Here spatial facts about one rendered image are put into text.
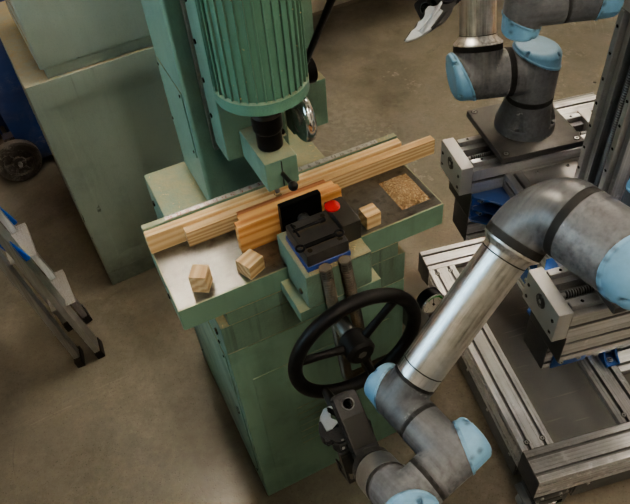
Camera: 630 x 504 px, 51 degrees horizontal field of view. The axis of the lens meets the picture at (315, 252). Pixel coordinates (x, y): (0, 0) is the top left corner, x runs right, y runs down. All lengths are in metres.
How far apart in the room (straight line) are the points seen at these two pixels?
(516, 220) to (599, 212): 0.11
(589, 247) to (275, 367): 0.84
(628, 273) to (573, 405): 1.11
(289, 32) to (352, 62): 2.56
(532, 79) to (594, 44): 2.28
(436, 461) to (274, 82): 0.66
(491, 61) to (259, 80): 0.67
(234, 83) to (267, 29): 0.12
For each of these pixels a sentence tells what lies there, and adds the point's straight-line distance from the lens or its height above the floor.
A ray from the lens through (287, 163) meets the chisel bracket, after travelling 1.31.
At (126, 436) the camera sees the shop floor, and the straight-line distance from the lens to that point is 2.25.
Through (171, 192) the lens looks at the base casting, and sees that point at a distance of 1.70.
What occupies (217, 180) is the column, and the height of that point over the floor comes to 0.89.
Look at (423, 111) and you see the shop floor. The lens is 3.30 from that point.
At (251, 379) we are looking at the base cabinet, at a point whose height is 0.59.
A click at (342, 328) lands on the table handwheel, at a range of 1.30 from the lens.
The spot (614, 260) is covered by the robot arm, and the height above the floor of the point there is 1.22.
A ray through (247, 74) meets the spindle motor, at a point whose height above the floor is 1.28.
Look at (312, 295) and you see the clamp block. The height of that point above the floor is 0.91.
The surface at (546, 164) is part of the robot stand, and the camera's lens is 1.86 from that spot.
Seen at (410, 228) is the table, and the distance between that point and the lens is 1.43.
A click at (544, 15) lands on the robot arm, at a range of 1.38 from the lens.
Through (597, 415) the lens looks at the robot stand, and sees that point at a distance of 2.00.
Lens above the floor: 1.86
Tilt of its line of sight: 46 degrees down
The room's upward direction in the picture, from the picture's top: 6 degrees counter-clockwise
